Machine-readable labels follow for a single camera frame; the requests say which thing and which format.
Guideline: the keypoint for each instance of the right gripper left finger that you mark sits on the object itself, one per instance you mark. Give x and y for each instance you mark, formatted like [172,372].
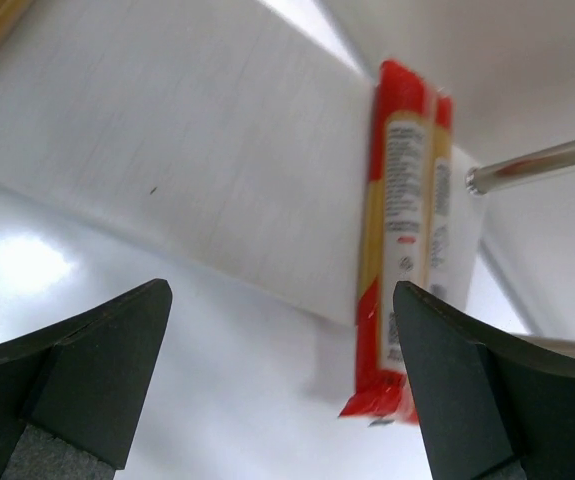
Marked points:
[72,393]

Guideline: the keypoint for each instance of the white two-tier metal shelf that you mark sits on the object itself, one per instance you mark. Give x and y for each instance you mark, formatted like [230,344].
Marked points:
[221,145]

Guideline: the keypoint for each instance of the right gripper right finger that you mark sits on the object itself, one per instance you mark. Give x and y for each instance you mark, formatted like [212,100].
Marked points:
[491,405]

